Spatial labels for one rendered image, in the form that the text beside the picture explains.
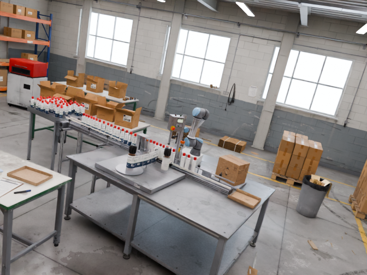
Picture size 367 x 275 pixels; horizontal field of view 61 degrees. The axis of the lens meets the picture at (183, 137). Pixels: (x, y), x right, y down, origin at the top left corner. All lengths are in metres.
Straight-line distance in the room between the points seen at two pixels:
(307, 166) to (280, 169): 0.54
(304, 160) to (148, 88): 5.38
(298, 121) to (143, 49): 5.12
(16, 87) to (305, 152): 7.01
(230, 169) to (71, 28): 9.04
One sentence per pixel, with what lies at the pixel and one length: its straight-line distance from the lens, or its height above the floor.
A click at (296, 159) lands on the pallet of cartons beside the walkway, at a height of 0.57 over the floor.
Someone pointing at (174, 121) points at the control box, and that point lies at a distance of 3.79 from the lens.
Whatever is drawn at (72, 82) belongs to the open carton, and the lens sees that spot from 8.64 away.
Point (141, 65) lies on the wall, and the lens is 10.15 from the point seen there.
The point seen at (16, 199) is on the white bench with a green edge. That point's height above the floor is 0.80.
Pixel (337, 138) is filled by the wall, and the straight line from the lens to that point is 9.08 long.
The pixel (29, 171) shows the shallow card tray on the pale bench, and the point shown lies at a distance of 3.50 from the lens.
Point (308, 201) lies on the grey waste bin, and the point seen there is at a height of 0.28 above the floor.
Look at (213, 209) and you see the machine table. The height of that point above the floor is 0.83.
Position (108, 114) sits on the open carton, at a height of 0.90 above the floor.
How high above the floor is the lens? 2.28
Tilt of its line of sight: 16 degrees down
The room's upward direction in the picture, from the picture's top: 12 degrees clockwise
